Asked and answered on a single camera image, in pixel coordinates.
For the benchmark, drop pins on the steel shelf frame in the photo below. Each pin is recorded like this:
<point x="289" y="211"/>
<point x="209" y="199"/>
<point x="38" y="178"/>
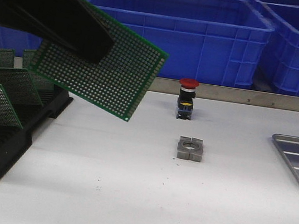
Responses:
<point x="168" y="86"/>

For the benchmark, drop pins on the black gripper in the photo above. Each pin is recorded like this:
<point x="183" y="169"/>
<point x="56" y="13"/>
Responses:
<point x="65" y="22"/>

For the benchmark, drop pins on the grey metal clamp block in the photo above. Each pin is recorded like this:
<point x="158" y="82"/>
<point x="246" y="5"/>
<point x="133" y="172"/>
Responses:
<point x="190" y="149"/>

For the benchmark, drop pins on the blue plastic crate middle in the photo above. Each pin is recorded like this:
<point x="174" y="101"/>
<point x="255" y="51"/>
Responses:
<point x="179" y="27"/>

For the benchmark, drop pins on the red emergency stop button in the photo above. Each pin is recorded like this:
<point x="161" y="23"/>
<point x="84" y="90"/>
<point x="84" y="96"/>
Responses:
<point x="185" y="98"/>

